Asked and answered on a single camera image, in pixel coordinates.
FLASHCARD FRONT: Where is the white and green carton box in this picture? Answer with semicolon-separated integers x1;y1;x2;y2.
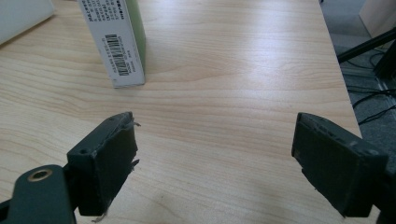
77;0;148;89

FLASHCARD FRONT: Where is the black cable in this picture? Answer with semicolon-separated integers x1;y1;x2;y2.
345;46;396;127

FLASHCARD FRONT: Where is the black metal stand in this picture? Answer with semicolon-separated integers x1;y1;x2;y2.
336;27;396;81

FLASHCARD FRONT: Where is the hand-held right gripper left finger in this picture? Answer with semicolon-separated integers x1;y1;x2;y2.
66;111;142;223

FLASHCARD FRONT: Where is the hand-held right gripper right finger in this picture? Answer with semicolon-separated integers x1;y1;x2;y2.
290;112;389;218

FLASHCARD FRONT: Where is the beige cabinet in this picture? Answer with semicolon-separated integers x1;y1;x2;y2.
358;0;396;38

